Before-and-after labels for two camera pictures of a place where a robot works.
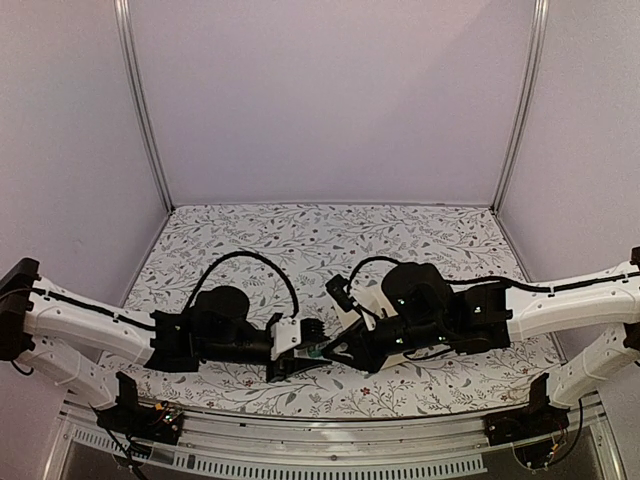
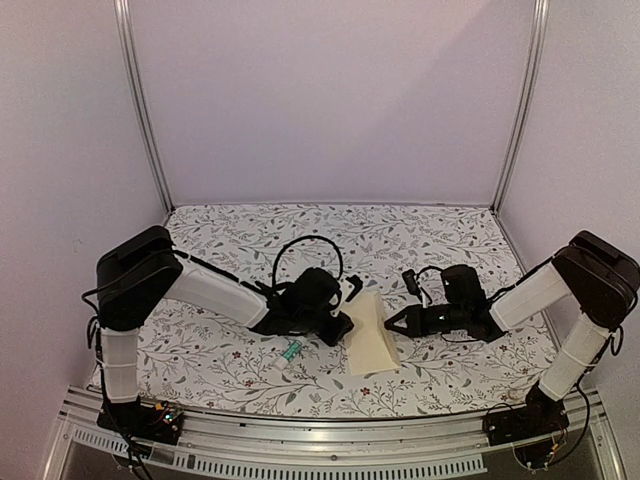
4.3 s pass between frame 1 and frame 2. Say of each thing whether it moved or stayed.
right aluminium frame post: stayed
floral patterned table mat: stayed
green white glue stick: moved
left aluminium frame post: stayed
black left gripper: moved
